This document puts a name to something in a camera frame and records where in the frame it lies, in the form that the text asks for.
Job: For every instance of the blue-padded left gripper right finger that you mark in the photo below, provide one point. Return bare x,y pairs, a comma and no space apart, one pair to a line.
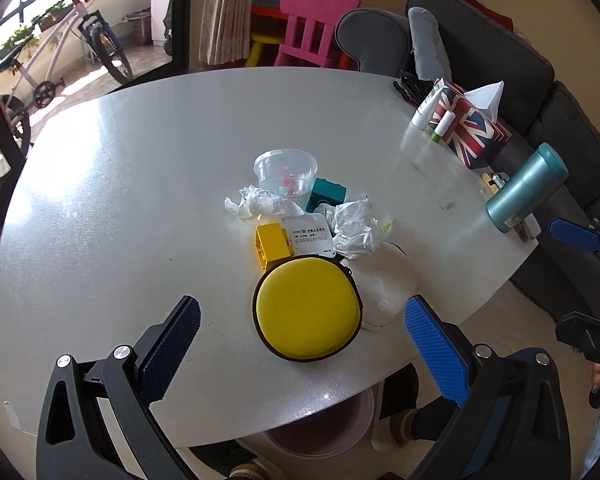
510,421

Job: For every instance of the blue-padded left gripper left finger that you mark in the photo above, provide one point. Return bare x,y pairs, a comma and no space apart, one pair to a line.
73,440

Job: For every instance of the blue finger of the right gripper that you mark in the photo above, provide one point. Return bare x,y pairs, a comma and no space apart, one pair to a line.
574,235

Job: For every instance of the round yellow zipper case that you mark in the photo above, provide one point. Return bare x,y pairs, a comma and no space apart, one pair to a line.
307,309

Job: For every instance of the white tissue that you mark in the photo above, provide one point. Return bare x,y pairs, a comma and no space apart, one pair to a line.
257,206
357,227

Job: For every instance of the pink trash bin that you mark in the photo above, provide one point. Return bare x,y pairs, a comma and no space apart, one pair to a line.
327,433

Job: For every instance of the teal thermos bottle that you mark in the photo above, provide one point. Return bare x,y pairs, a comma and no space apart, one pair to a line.
543,172

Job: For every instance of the dark grey sofa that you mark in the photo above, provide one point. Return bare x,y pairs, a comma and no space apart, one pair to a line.
536,108

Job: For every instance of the Union Jack tissue box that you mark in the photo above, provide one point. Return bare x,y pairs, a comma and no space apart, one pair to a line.
472,136

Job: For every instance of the small white green-capped tube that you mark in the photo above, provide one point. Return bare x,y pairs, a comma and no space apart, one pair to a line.
442,126

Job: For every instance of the white cream tube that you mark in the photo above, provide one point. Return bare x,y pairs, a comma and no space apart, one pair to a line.
424,112

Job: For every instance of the black items on table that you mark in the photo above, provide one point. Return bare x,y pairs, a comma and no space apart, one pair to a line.
411,88

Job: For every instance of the light grey pillow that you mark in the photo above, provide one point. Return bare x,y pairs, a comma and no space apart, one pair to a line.
431,60

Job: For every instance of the teal toy block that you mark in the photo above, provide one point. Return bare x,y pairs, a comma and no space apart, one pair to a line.
325,192

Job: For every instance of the white printed card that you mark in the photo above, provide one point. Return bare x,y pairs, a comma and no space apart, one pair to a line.
309,235

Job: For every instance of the yellow toy block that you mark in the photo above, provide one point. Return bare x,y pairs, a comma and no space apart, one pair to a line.
272,245

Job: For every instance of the clear plastic round container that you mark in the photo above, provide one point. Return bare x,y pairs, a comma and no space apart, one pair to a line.
286,172

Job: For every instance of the pink children's chair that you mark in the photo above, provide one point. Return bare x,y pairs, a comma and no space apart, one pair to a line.
310,31

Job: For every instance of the white bicycle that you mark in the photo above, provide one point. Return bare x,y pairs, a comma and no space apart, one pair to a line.
32,55

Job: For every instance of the yellow children's stool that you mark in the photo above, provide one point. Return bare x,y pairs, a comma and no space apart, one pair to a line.
259,41

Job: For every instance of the red children's table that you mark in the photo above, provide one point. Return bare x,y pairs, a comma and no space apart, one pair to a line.
268,20

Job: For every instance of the beige curtain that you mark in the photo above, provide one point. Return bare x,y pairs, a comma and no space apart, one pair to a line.
224,32

